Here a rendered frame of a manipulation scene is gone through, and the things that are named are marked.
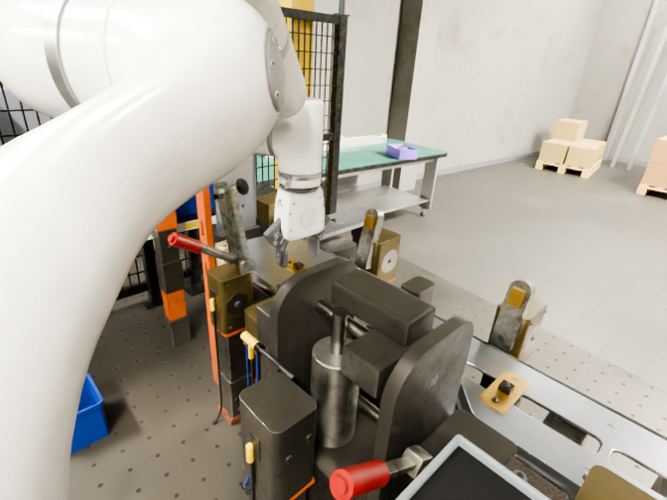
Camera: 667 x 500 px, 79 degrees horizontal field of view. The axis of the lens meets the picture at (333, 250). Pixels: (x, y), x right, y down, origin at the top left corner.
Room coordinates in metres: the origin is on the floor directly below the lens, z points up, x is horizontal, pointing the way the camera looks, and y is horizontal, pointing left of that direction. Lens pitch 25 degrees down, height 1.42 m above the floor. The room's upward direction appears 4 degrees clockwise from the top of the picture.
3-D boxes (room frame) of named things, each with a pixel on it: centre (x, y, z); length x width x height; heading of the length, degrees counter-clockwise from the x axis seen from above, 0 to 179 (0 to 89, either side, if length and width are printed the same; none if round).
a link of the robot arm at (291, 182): (0.77, 0.08, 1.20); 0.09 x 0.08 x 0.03; 135
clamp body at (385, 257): (0.88, -0.12, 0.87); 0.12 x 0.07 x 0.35; 135
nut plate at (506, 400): (0.44, -0.26, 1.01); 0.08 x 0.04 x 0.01; 135
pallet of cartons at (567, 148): (6.68, -3.79, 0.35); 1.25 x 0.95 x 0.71; 131
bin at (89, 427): (0.57, 0.50, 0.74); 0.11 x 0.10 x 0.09; 45
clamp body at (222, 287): (0.64, 0.20, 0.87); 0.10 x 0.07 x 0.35; 135
